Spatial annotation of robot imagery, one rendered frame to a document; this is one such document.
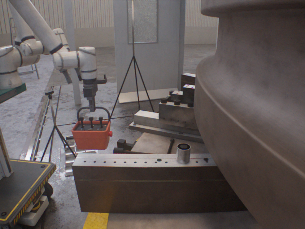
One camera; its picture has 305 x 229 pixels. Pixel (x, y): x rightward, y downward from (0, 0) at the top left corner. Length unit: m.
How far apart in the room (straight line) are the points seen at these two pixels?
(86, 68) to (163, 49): 3.32
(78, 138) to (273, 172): 0.95
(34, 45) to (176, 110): 1.38
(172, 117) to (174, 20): 2.60
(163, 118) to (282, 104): 1.61
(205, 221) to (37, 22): 1.49
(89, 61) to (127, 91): 3.22
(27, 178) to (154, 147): 1.15
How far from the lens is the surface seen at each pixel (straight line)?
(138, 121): 2.53
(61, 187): 2.36
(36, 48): 1.54
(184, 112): 2.20
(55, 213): 2.11
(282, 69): 0.86
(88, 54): 1.20
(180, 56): 4.67
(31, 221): 1.97
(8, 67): 1.77
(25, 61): 1.84
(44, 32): 1.31
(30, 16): 1.31
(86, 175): 1.39
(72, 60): 1.19
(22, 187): 1.95
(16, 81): 1.79
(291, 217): 0.71
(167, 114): 2.26
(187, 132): 2.37
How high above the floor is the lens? 1.45
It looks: 23 degrees down
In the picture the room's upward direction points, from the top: straight up
